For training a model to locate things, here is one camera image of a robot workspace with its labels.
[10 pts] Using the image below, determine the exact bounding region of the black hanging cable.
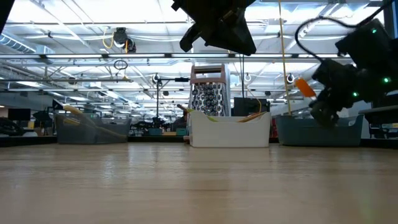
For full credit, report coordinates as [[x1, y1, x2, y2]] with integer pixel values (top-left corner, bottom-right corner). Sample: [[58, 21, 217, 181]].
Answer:
[[240, 55, 246, 99]]

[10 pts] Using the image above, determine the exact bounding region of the white plastic bin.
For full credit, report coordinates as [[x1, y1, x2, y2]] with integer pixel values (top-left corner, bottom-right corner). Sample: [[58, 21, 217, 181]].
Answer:
[[188, 110, 272, 148]]

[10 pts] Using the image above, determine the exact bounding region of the grey translucent plastic bin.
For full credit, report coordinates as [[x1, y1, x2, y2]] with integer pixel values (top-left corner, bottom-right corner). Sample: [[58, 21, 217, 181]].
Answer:
[[54, 112, 132, 146]]

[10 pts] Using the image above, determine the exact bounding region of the black camera stand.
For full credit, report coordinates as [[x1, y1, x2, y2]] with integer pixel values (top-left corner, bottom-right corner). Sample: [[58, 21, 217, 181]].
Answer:
[[154, 73, 190, 128]]

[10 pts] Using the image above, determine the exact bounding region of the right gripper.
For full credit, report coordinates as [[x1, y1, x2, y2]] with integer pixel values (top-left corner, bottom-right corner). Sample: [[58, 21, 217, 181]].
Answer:
[[309, 58, 363, 128]]

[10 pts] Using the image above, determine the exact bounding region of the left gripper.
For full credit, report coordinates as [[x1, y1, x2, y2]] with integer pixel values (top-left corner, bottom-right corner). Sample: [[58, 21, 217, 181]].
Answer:
[[170, 0, 257, 57]]

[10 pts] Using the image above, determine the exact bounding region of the teal plastic bin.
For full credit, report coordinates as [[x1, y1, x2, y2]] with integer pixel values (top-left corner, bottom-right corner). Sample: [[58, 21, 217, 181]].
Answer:
[[275, 114, 365, 147]]

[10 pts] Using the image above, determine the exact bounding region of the orange spatula clear handle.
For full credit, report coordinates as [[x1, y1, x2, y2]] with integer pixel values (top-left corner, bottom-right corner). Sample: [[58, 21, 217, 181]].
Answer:
[[294, 77, 317, 99]]

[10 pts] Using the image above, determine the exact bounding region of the person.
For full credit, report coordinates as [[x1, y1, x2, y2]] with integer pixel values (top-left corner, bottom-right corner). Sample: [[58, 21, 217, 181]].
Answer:
[[172, 112, 189, 132]]

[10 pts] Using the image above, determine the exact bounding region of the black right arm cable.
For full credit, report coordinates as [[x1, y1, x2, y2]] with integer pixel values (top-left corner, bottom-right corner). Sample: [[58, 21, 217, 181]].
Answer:
[[294, 0, 398, 62]]

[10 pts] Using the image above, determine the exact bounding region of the long yellow cable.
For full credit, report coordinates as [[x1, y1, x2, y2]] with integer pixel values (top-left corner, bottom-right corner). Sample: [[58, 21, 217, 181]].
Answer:
[[278, 0, 292, 116]]

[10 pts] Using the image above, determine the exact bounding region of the computer monitor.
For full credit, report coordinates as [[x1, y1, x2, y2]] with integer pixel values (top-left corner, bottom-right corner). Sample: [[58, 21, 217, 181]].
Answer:
[[383, 0, 398, 30]]

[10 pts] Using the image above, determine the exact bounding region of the pink-handled metal box grater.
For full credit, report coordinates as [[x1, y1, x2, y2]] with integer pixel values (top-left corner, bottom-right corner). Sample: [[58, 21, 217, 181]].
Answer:
[[187, 64, 231, 118]]

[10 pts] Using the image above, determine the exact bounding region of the black box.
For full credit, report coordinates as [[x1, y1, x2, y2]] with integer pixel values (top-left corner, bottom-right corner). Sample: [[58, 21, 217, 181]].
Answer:
[[232, 97, 271, 117]]

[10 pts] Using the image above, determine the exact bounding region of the grey workstation desk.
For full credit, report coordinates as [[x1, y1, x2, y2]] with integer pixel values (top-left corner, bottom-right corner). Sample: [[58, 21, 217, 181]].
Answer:
[[358, 105, 398, 126]]

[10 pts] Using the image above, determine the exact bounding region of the black ceiling cable reel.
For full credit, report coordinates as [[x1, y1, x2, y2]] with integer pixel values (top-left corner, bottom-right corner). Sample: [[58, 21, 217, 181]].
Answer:
[[112, 27, 137, 54]]

